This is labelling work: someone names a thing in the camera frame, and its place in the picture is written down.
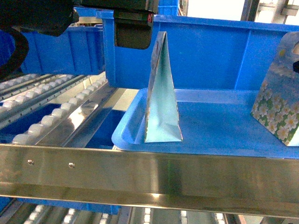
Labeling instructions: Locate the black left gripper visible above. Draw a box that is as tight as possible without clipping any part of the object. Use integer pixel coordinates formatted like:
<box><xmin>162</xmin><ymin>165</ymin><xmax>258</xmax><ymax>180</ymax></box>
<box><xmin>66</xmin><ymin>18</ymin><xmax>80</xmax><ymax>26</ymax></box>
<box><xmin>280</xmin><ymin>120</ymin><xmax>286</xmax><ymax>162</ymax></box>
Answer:
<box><xmin>79</xmin><ymin>0</ymin><xmax>159</xmax><ymax>49</ymax></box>

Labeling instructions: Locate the flower gift bag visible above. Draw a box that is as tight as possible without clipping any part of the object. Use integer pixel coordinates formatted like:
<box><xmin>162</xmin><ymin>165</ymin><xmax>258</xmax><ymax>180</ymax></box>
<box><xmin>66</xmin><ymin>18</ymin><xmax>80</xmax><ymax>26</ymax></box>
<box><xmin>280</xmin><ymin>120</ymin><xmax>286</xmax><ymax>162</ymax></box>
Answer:
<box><xmin>251</xmin><ymin>32</ymin><xmax>299</xmax><ymax>147</ymax></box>
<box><xmin>144</xmin><ymin>31</ymin><xmax>183</xmax><ymax>143</ymax></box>

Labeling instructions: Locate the white roller conveyor track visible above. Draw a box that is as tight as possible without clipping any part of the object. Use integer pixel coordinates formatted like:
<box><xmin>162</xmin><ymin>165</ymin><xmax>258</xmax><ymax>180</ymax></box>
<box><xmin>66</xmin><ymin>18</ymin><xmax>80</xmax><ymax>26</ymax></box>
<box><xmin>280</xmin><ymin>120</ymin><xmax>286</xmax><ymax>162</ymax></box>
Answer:
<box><xmin>12</xmin><ymin>76</ymin><xmax>106</xmax><ymax>145</ymax></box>

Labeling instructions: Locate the blue bin on left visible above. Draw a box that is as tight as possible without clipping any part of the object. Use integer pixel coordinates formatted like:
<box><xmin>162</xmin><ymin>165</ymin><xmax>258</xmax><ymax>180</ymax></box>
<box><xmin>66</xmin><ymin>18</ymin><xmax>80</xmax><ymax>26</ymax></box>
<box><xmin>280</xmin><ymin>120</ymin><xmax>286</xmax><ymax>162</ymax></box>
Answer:
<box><xmin>0</xmin><ymin>26</ymin><xmax>105</xmax><ymax>77</ymax></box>

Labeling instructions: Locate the large blue plastic bin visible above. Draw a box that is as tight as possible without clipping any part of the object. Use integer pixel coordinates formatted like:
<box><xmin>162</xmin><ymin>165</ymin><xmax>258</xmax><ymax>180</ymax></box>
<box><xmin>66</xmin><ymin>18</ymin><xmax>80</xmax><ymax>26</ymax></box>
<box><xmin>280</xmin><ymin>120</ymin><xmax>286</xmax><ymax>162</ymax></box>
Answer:
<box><xmin>97</xmin><ymin>11</ymin><xmax>299</xmax><ymax>90</ymax></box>

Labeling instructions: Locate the shallow blue plastic tray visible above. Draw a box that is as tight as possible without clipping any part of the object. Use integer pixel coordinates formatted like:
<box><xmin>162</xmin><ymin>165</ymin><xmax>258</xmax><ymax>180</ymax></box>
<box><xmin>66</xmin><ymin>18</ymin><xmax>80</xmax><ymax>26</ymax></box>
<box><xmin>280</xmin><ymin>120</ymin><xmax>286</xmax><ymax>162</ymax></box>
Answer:
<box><xmin>112</xmin><ymin>89</ymin><xmax>299</xmax><ymax>159</ymax></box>

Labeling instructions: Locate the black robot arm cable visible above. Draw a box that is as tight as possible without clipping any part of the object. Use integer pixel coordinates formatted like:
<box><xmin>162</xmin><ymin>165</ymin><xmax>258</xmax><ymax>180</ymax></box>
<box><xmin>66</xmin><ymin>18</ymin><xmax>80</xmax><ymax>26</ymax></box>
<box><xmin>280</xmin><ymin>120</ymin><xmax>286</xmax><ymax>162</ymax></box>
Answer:
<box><xmin>0</xmin><ymin>27</ymin><xmax>30</xmax><ymax>81</ymax></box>

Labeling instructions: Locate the steel rack front rail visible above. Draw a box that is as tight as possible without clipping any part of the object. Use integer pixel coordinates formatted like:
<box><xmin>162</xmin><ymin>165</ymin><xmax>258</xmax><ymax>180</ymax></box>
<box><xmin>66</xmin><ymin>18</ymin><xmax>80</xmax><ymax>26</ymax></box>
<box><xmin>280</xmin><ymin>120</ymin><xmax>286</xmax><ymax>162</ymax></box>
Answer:
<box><xmin>0</xmin><ymin>144</ymin><xmax>299</xmax><ymax>218</ymax></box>

